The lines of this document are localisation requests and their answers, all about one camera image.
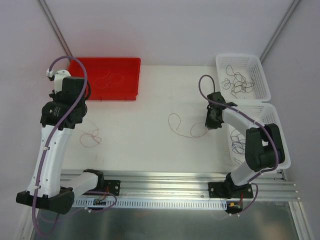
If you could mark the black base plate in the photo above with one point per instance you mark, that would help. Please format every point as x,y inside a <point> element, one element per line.
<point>221,190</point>
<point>111,186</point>

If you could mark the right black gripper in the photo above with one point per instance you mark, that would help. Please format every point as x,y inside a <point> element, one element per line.
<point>212,119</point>

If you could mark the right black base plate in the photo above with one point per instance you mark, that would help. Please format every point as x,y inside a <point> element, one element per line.
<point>221,190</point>

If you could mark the white slotted cable duct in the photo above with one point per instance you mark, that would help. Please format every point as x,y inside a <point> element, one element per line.
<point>132,203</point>

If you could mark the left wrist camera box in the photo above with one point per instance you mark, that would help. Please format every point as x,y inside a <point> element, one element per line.
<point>58,77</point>

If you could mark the far white perforated basket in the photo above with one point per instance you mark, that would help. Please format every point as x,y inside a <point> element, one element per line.
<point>241,77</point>

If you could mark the aluminium mounting rail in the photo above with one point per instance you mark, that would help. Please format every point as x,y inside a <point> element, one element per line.
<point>179,185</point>

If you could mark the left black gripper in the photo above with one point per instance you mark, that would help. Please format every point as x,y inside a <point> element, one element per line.
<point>73,85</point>

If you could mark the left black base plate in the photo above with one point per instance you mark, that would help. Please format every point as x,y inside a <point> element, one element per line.
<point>111,186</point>

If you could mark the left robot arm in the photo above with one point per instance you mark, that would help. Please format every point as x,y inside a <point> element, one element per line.
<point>58,120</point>

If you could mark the near white perforated basket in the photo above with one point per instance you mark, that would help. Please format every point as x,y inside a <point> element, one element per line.
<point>254,128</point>

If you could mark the red plastic tray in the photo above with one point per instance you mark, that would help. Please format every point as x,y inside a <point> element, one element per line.
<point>112,78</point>

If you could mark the white perforated basket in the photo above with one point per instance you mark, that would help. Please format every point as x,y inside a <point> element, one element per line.
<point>241,77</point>
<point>254,128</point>

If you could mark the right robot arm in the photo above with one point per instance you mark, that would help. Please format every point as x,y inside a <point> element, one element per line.
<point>245,174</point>

